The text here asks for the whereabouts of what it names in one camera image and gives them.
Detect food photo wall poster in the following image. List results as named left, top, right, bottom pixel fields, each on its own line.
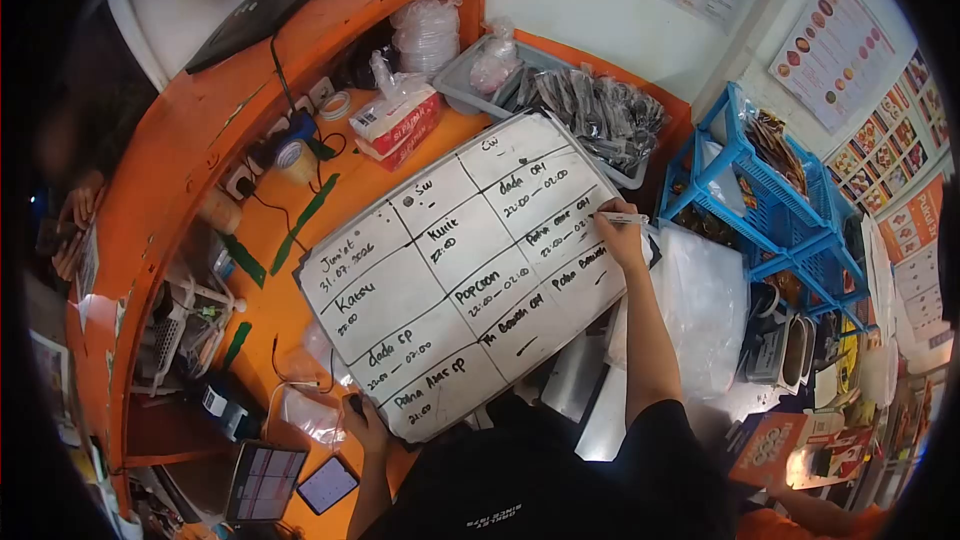
left=823, top=47, right=951, bottom=216

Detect person's left fingers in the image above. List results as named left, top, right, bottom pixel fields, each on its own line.
left=341, top=392, right=376, bottom=429

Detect orange wall poster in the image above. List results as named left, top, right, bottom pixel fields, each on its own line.
left=876, top=172, right=948, bottom=265

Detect stack of clear plastic bags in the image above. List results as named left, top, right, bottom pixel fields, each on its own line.
left=606, top=221, right=751, bottom=400

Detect white power strip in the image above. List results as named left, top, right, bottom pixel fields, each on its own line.
left=223, top=75, right=336, bottom=202

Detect black smartphone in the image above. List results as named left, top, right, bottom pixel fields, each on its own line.
left=295, top=454, right=362, bottom=517

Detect tablet with lit screen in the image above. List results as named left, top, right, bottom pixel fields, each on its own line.
left=224, top=440, right=311, bottom=525

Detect white plastic basket rack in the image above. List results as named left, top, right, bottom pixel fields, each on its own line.
left=129, top=261, right=249, bottom=399

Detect metal containers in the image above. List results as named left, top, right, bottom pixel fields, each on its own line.
left=741, top=283, right=820, bottom=396

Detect person's body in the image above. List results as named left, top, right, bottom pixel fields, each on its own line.
left=358, top=388, right=753, bottom=540

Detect orange brochure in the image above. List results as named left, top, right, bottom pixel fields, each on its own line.
left=726, top=410, right=810, bottom=489

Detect person's left hand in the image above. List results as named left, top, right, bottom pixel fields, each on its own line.
left=341, top=392, right=392, bottom=459

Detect black standing fan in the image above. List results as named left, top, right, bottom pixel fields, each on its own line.
left=111, top=0, right=336, bottom=77

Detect knotted clear plastic bag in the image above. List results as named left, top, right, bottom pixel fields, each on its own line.
left=469, top=17, right=523, bottom=96

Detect white menu wall poster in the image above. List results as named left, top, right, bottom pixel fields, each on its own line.
left=768, top=0, right=898, bottom=137

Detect handwritten whiteboard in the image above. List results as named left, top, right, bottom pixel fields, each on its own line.
left=292, top=111, right=663, bottom=445

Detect bagged stack of clear lids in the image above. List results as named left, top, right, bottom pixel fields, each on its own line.
left=388, top=0, right=467, bottom=81

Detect red and white tissue pack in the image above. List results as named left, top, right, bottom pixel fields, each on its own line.
left=348, top=84, right=443, bottom=173

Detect person's right fingers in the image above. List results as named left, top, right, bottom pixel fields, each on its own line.
left=592, top=197, right=640, bottom=245

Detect orange wooden counter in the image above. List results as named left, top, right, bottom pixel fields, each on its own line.
left=66, top=0, right=693, bottom=540

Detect person's right hand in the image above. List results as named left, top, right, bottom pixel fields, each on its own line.
left=592, top=197, right=649, bottom=273

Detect beige paper cup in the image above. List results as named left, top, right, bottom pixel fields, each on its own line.
left=195, top=186, right=244, bottom=236

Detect grey plastic tray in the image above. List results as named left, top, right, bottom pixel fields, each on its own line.
left=432, top=33, right=651, bottom=191

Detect blue plastic rack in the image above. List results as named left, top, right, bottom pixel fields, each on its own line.
left=655, top=81, right=877, bottom=333

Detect crumpled clear plastic bag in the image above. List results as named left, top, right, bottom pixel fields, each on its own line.
left=279, top=382, right=348, bottom=445

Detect white tape roll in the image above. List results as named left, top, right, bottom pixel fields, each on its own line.
left=318, top=90, right=354, bottom=122

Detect pile of black sachets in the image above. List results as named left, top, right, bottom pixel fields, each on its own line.
left=516, top=62, right=667, bottom=175

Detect brown tape roll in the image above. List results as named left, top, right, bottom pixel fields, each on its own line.
left=273, top=138, right=321, bottom=186

